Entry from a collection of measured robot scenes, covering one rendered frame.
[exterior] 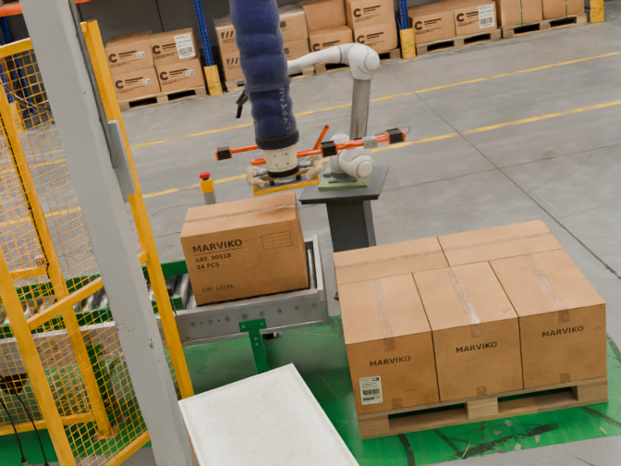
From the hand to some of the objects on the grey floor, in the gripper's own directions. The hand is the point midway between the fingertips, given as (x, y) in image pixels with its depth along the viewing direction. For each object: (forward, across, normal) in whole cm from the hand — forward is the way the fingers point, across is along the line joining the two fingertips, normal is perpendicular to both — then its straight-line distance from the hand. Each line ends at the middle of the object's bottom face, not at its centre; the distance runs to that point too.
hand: (247, 119), depth 463 cm
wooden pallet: (+89, -151, -42) cm, 180 cm away
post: (+132, -8, -30) cm, 135 cm away
